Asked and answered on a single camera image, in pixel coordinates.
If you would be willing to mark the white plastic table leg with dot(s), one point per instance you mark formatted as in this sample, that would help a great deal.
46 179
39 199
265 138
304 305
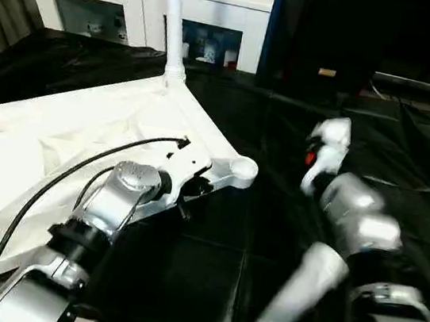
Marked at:
300 293
174 23

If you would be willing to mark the white plastic table top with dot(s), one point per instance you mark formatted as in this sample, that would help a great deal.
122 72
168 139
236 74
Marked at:
63 127

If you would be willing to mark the black mat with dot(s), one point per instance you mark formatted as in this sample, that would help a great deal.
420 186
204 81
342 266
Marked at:
287 99

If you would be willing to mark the white cup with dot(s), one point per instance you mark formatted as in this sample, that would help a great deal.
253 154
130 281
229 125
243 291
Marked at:
185 49
230 58

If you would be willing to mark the black speaker with gold label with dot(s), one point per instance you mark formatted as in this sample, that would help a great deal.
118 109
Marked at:
329 29

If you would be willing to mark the blue upright panel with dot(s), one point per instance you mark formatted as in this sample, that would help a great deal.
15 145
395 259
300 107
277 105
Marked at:
272 25

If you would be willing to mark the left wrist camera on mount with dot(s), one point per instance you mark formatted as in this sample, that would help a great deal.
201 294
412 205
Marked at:
186 165

